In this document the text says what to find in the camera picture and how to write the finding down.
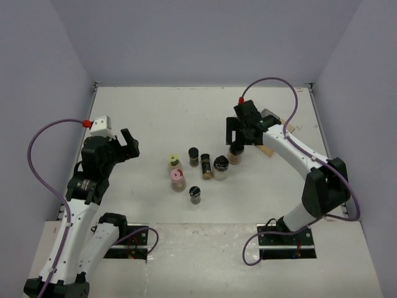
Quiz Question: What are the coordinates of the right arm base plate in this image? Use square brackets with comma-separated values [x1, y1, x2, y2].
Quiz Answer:
[257, 228, 317, 260]

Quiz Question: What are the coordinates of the yellow lid spice jar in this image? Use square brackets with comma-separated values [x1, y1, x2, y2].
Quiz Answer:
[167, 154, 182, 171]

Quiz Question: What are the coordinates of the black label spice bottle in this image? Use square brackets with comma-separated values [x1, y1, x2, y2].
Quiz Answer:
[200, 153, 212, 179]

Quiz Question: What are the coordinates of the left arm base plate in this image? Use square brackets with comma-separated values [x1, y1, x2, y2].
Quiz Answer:
[104, 230, 148, 261]

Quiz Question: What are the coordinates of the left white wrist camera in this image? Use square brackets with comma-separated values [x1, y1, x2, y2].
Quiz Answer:
[89, 115, 114, 138]

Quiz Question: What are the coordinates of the black cap bottle upright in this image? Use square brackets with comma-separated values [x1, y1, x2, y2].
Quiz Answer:
[188, 147, 199, 167]

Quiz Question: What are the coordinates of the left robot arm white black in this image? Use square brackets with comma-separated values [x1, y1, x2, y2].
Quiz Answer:
[24, 129, 140, 297]

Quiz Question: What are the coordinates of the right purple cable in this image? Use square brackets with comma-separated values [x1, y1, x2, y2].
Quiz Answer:
[238, 76, 362, 268]

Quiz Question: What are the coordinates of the pink lid spice jar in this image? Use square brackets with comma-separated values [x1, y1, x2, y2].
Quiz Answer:
[170, 169, 186, 192]

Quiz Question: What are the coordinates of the clear tiered organizer tray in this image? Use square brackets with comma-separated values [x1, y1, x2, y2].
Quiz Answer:
[256, 109, 296, 158]

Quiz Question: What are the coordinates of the black grinder pepper bottle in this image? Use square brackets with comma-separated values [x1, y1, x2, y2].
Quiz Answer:
[189, 186, 201, 204]

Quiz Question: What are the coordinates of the brown spice jar black lid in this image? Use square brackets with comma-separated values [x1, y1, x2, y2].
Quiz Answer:
[228, 142, 244, 165]

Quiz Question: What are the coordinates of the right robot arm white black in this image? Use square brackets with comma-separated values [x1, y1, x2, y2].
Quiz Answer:
[226, 98, 350, 244]

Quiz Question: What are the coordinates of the large white salt jar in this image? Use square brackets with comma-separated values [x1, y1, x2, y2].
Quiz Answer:
[212, 155, 230, 181]

